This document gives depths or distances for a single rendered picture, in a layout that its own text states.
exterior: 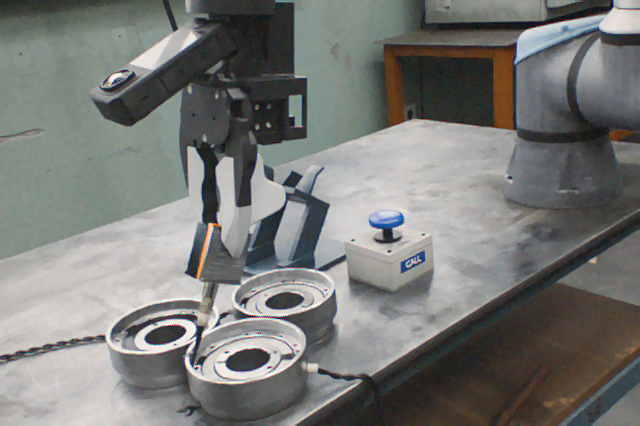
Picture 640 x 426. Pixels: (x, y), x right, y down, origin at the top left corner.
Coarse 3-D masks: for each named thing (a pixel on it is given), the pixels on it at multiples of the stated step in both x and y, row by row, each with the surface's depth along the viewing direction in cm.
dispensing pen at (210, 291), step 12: (204, 228) 61; (204, 240) 61; (192, 252) 62; (192, 264) 62; (192, 276) 62; (204, 288) 63; (216, 288) 63; (204, 300) 63; (204, 312) 63; (204, 324) 63; (192, 360) 63
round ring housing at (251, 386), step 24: (216, 336) 67; (240, 336) 67; (264, 336) 67; (288, 336) 66; (216, 360) 64; (240, 360) 65; (264, 360) 65; (192, 384) 61; (216, 384) 59; (240, 384) 58; (264, 384) 58; (288, 384) 60; (216, 408) 60; (240, 408) 59; (264, 408) 60
